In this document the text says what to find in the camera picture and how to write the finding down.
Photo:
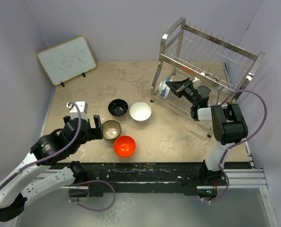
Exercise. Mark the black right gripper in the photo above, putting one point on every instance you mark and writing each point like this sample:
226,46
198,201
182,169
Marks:
174,85

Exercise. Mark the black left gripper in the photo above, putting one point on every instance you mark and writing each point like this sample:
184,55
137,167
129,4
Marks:
95,133

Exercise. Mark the blue floral white bowl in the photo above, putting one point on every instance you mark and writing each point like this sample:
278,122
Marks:
163,89

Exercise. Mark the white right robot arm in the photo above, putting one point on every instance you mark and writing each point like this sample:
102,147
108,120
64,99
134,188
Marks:
228,124

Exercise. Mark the stainless steel dish rack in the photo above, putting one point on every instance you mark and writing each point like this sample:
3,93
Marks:
205,58

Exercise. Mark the beige bowl with dark rim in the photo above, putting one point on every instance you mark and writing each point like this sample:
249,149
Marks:
111,130

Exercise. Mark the black glossy bowl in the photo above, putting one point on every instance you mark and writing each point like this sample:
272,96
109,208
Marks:
118,107

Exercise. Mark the orange bowl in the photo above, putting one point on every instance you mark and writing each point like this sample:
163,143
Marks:
124,146

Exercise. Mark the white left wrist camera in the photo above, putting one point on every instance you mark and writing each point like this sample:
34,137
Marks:
80,106

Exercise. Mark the small whiteboard with wooden frame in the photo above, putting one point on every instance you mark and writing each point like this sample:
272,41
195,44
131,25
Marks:
67,60

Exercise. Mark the black table edge rail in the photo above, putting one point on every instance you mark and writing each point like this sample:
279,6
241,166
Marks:
149,177

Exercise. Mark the aluminium frame rail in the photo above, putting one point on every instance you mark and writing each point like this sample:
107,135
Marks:
246,178

